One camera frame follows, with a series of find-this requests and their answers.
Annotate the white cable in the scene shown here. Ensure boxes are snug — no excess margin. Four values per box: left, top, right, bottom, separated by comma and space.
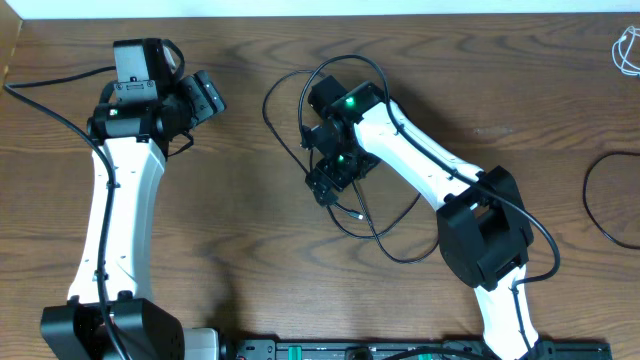
611, 25, 640, 77

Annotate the brown cardboard side panel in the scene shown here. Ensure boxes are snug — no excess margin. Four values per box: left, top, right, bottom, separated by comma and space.
0, 0, 23, 85

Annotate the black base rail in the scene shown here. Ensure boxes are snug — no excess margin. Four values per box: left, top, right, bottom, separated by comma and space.
218, 338, 613, 360

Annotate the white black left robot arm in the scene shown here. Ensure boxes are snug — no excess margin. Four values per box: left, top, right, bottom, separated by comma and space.
40, 38, 226, 359

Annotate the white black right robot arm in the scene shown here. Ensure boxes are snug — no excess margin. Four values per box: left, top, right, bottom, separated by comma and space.
303, 76, 539, 359

